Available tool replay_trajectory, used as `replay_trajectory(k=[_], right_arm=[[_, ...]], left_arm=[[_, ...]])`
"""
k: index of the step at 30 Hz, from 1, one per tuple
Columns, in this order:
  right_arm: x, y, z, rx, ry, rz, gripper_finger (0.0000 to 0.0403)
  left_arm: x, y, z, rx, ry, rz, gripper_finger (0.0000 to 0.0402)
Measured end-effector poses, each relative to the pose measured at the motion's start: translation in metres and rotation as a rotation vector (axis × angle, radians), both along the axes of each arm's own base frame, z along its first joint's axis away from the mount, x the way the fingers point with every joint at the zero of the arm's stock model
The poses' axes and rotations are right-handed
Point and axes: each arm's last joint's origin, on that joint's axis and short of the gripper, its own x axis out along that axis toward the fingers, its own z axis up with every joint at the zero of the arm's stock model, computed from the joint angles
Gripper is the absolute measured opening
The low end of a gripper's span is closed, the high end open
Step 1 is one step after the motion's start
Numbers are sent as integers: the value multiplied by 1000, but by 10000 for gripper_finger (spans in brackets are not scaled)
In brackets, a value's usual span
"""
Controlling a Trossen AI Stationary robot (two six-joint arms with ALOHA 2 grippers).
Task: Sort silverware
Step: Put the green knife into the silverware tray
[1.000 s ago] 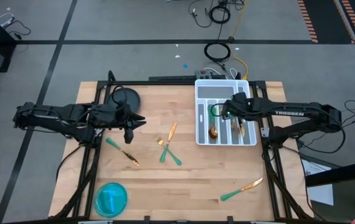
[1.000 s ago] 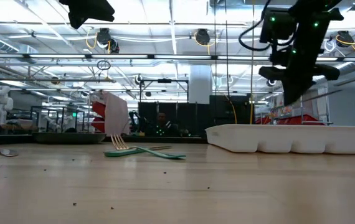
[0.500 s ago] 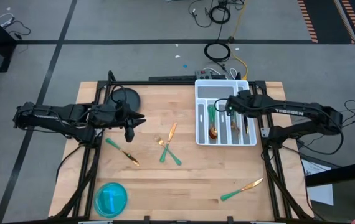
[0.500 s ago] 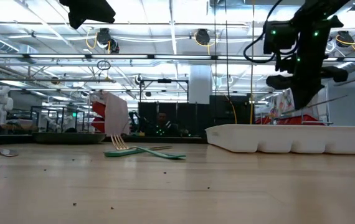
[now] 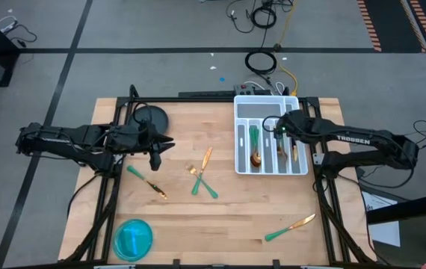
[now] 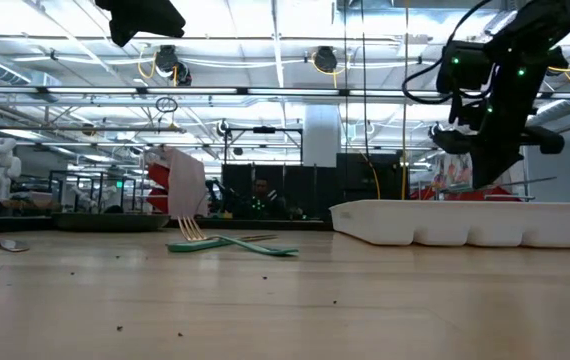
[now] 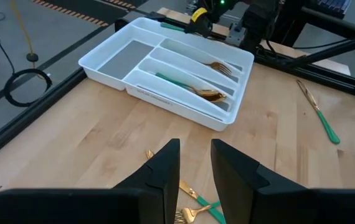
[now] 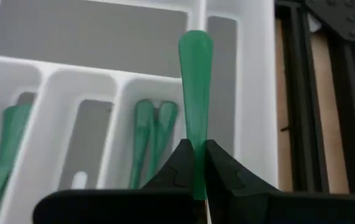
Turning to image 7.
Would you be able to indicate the yellow tag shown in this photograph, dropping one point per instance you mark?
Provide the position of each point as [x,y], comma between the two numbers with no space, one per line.
[198,14]

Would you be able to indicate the white plastic cutlery tray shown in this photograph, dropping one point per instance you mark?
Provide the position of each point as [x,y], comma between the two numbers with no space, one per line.
[165,102]

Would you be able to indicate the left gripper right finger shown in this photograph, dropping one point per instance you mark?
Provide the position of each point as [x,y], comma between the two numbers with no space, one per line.
[246,193]

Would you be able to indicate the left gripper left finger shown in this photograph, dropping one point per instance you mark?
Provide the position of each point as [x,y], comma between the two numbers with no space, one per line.
[152,186]

